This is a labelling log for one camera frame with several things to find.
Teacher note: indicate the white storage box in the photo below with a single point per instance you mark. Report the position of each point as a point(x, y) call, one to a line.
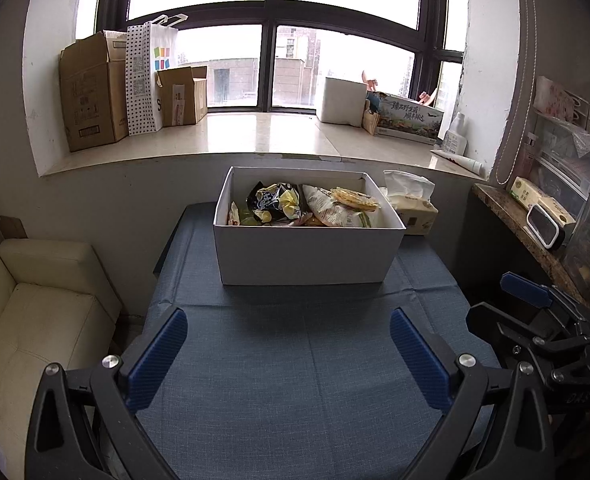
point(300, 255)

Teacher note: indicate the landscape printed gift box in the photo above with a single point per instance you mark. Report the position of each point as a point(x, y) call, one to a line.
point(407, 120)

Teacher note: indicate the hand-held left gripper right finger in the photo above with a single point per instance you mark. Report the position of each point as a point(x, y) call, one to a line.
point(420, 355)

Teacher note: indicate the yellow-green snack packet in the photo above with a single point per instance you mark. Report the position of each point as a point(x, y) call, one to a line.
point(272, 200)

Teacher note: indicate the clear plastic storage drawers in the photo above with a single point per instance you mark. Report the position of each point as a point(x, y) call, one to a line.
point(565, 160)

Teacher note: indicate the white container dark window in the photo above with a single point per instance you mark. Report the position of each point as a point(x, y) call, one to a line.
point(545, 227)

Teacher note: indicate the polka dot paper bag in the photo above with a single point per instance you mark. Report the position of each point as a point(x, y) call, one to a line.
point(142, 85)

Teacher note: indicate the pink patterned pouch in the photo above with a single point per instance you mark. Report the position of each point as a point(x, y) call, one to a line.
point(552, 97)

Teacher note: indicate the beige tissue pack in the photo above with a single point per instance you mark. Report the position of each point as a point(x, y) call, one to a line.
point(415, 210)

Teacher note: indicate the white plastic bottle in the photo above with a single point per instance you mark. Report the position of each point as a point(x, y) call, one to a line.
point(455, 137)

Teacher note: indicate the green white tissue pack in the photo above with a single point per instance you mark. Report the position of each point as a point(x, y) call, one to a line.
point(530, 195)

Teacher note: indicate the black window frame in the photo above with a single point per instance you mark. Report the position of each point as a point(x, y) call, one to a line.
point(270, 10)

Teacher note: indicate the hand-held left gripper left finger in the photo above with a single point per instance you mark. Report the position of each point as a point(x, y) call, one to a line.
point(157, 355)

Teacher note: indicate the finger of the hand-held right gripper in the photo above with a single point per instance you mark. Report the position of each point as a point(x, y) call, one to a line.
point(522, 285)
point(490, 322)

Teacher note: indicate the open small cardboard box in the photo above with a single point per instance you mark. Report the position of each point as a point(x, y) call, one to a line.
point(182, 97)

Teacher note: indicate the white tube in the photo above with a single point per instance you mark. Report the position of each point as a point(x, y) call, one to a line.
point(460, 162)

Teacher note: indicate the white foam box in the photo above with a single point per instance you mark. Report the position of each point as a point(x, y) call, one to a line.
point(340, 102)

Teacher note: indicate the cream sofa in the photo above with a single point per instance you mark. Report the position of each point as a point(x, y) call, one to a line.
point(40, 320)

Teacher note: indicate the brown stone side counter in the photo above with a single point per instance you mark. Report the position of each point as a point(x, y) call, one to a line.
point(505, 215)

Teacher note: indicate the cardboard scrap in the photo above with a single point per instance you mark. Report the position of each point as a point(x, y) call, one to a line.
point(12, 227)

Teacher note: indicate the round rice cracker packet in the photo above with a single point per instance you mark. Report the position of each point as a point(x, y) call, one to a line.
point(357, 199)

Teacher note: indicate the blue tablecloth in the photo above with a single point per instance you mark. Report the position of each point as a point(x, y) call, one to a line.
point(285, 360)

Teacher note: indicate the tall cardboard box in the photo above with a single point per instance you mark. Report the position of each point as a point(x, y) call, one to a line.
point(92, 95)

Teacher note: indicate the small brown carton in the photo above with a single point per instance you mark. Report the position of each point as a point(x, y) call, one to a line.
point(371, 121)

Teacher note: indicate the stone window sill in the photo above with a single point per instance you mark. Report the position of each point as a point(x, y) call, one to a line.
point(275, 132)

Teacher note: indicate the green white cracker packet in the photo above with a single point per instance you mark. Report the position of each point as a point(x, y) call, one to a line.
point(330, 212)

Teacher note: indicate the pink plastic piece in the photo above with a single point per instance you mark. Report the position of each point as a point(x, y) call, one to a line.
point(370, 81)
point(428, 97)

